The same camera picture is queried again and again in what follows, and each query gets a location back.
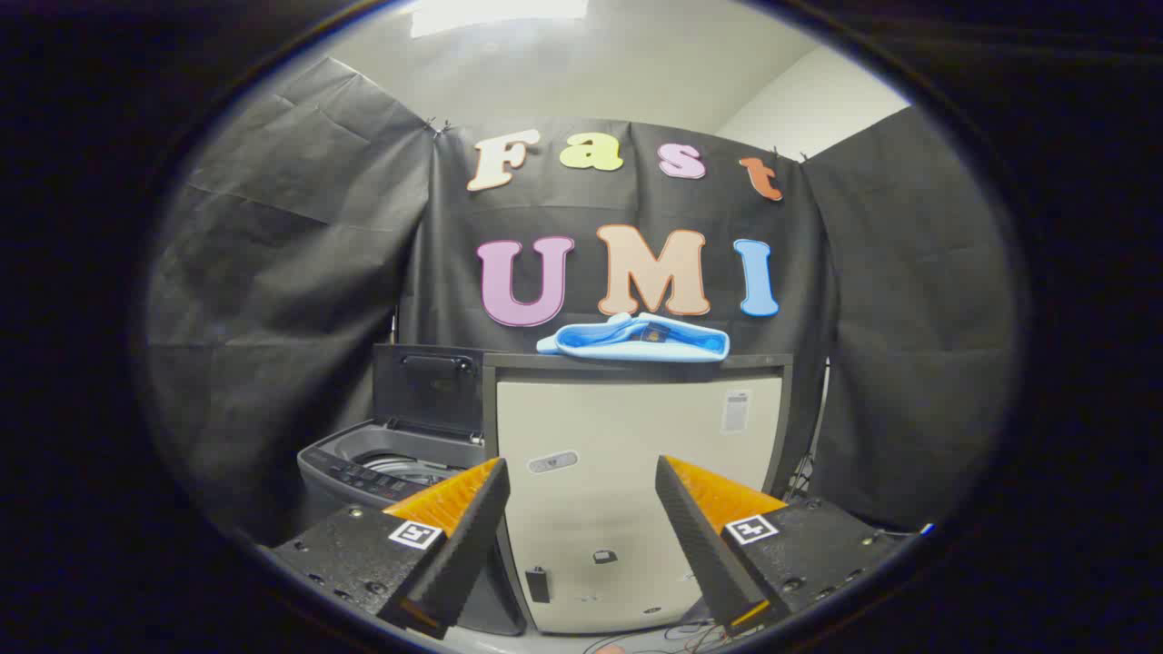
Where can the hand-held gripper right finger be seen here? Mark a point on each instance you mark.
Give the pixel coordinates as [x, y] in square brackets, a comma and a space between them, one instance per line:
[695, 536]

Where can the light blue garment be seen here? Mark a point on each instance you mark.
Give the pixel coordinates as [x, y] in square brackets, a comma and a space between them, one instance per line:
[636, 345]

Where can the grey washing machine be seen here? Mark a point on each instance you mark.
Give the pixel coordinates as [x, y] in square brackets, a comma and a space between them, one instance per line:
[363, 459]

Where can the white cabinet with grey top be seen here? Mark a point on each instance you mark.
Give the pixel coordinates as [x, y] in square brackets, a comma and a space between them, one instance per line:
[618, 427]

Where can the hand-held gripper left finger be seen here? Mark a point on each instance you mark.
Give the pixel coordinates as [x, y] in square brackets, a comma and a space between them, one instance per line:
[468, 536]

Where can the black backdrop cloth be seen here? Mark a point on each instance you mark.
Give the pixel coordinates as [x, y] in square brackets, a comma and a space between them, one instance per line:
[300, 300]

